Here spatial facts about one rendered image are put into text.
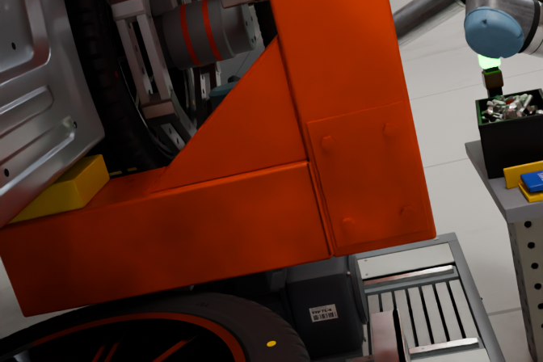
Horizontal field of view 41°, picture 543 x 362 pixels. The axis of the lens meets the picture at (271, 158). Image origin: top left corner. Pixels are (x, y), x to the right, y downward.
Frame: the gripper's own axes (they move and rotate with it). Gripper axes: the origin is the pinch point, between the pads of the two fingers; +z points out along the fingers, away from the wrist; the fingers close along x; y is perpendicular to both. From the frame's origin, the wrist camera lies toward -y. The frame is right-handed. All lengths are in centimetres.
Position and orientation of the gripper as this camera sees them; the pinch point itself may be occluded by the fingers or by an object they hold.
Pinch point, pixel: (199, 111)
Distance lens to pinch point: 189.1
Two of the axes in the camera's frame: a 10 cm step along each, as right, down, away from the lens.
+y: 2.3, 4.5, 8.6
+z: -9.7, 2.1, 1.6
